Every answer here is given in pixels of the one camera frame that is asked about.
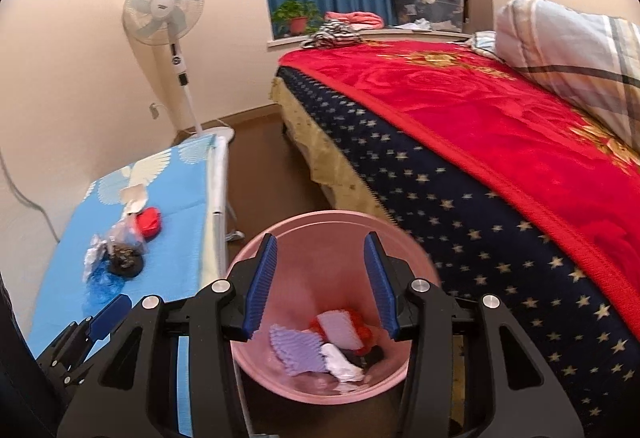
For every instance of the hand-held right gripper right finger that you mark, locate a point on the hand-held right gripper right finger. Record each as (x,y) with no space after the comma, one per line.
(382,293)

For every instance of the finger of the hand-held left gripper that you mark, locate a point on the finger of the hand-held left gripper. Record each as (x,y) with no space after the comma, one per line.
(70,353)
(107,318)

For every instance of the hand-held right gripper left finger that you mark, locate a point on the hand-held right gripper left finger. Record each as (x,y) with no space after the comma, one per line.
(260,293)

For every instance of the blue plastic bag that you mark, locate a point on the blue plastic bag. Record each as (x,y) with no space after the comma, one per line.
(102,285)

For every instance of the orange plastic bag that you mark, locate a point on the orange plastic bag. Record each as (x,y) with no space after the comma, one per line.
(364,333)

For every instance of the black wrapper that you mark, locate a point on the black wrapper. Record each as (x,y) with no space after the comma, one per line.
(125,262)

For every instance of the pink plastic bin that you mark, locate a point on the pink plastic bin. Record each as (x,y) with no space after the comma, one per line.
(330,263)

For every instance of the silver wrapper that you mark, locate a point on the silver wrapper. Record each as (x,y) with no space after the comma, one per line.
(95,258)

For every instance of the black plastic pouch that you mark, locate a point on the black plastic pouch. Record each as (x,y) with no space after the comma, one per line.
(372,355)

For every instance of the purple foam net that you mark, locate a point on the purple foam net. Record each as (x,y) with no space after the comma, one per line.
(297,348)

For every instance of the white tissue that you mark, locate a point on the white tissue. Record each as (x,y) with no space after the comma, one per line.
(340,363)

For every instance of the clear plastic bag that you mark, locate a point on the clear plastic bag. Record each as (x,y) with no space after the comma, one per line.
(125,233)

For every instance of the red wrapper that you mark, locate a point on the red wrapper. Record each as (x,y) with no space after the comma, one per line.
(150,222)

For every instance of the cream paper bag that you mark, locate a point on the cream paper bag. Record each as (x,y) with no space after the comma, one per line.
(134,198)

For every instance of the blue bird print tablecloth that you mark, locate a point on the blue bird print tablecloth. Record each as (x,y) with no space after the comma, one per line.
(175,258)

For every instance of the bed with red blanket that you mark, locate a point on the bed with red blanket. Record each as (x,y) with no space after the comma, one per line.
(450,228)

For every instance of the cream underlay sheet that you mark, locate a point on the cream underlay sheet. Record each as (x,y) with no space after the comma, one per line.
(217,198)

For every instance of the black white striped cloth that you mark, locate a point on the black white striped cloth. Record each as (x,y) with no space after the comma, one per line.
(335,35)

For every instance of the light blue striped cloth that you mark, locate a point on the light blue striped cloth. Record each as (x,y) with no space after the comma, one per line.
(482,43)

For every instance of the potted green plant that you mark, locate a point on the potted green plant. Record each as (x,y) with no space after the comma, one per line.
(297,24)

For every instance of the pink folded cloth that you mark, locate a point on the pink folded cloth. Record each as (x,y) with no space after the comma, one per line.
(357,18)

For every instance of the clear plastic storage box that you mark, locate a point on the clear plastic storage box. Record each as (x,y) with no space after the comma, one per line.
(430,8)

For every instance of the plaid pillow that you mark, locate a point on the plaid pillow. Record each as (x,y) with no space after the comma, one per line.
(565,53)

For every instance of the white standing fan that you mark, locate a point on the white standing fan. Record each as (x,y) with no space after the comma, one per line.
(162,0)

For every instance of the white wall plug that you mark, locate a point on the white wall plug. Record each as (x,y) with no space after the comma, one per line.
(156,110)

